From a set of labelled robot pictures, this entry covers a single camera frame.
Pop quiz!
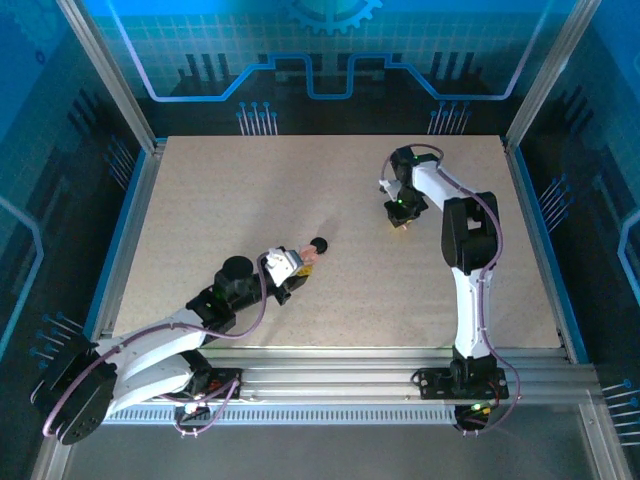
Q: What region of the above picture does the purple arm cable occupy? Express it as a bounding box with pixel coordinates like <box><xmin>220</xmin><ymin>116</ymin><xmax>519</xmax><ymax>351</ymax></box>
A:
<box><xmin>42</xmin><ymin>252</ymin><xmax>276</xmax><ymax>439</ymax></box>
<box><xmin>380</xmin><ymin>143</ymin><xmax>522</xmax><ymax>436</ymax></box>

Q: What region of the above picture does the slotted grey cable duct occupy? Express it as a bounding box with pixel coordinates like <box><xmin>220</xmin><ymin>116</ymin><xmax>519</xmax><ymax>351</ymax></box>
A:
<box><xmin>107</xmin><ymin>405</ymin><xmax>457</xmax><ymax>426</ymax></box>

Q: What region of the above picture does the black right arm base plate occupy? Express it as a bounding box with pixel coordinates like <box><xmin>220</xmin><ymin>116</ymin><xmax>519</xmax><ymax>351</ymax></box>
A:
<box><xmin>416</xmin><ymin>367</ymin><xmax>510</xmax><ymax>401</ymax></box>

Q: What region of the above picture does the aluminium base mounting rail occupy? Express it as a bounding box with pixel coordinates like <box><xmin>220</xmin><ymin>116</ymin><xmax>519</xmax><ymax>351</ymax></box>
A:
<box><xmin>94</xmin><ymin>345</ymin><xmax>601</xmax><ymax>401</ymax></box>

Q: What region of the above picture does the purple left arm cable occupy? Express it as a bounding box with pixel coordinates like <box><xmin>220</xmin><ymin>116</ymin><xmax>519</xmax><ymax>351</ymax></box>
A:
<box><xmin>42</xmin><ymin>252</ymin><xmax>276</xmax><ymax>439</ymax></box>

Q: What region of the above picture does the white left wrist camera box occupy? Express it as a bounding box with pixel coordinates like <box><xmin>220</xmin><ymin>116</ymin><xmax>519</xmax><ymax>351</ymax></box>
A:
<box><xmin>264</xmin><ymin>245</ymin><xmax>305</xmax><ymax>287</ymax></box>

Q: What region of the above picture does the small LED controller board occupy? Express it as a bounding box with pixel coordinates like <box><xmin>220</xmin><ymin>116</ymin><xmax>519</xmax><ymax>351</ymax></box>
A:
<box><xmin>452</xmin><ymin>401</ymin><xmax>496</xmax><ymax>435</ymax></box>
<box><xmin>174</xmin><ymin>394</ymin><xmax>211</xmax><ymax>419</ymax></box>

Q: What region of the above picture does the aluminium frame post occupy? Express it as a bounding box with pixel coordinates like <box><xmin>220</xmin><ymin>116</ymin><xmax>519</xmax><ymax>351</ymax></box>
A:
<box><xmin>501</xmin><ymin>0</ymin><xmax>604</xmax><ymax>151</ymax></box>
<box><xmin>54</xmin><ymin>0</ymin><xmax>161</xmax><ymax>154</ymax></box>

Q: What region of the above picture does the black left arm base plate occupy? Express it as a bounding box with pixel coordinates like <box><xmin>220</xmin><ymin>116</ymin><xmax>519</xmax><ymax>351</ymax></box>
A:
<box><xmin>192</xmin><ymin>367</ymin><xmax>245</xmax><ymax>401</ymax></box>

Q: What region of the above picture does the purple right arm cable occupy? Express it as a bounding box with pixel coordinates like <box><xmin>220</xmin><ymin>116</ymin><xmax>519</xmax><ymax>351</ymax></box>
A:
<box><xmin>380</xmin><ymin>143</ymin><xmax>522</xmax><ymax>436</ymax></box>

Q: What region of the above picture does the aluminium table side rail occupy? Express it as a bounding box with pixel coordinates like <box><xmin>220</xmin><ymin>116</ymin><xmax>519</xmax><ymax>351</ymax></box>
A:
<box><xmin>84</xmin><ymin>138</ymin><xmax>169</xmax><ymax>351</ymax></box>

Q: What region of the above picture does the grey metal shelf panel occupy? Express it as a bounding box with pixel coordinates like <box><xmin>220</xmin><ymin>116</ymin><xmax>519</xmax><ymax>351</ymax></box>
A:
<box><xmin>29</xmin><ymin>399</ymin><xmax>634</xmax><ymax>480</ymax></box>

